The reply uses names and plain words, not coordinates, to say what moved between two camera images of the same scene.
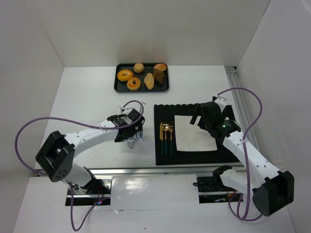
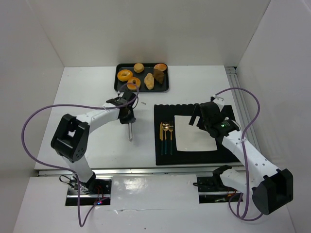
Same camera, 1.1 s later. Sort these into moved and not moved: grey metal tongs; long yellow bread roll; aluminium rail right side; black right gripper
Moved: grey metal tongs
Not moved: aluminium rail right side; long yellow bread roll; black right gripper
